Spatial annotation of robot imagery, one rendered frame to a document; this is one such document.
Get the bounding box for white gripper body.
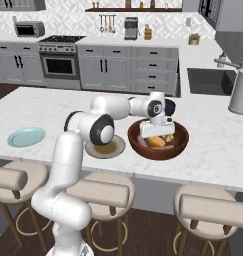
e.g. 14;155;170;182
140;121;177;140

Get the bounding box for orange bun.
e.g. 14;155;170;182
147;135;168;148

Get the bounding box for pink sausage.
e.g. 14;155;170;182
144;142;178;152

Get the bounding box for brown wooden bowl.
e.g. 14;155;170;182
127;118;190;162

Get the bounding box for olive plate with grey rim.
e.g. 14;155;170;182
84;134;127;160

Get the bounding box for light blue plate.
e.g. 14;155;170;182
6;126;47;148

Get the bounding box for grey cupboards with drawers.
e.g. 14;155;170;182
76;44;180;98

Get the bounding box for dark sink basin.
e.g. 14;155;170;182
186;67;238;97

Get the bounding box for beige round bar stool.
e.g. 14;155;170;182
66;171;136;256
0;159;49;256
172;183;243;256

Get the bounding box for small white soap dispenser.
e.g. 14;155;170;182
216;52;228;69

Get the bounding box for brown knife block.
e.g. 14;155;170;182
143;23;154;41

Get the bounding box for small potted plant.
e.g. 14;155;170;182
187;32;202;46

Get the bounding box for steel tap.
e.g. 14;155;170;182
213;57;243;71

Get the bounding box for grey coffee machine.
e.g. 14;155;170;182
123;16;140;41

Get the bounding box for steel stove with oven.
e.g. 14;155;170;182
37;34;87;90

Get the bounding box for grey base cupboard run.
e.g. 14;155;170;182
0;41;45;87

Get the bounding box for rail with hanging utensils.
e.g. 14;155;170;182
98;14;118;35

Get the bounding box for dark wooden wall shelf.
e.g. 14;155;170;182
84;0;184;13

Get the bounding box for grey wall cupboard dark doors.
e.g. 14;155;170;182
197;0;243;33

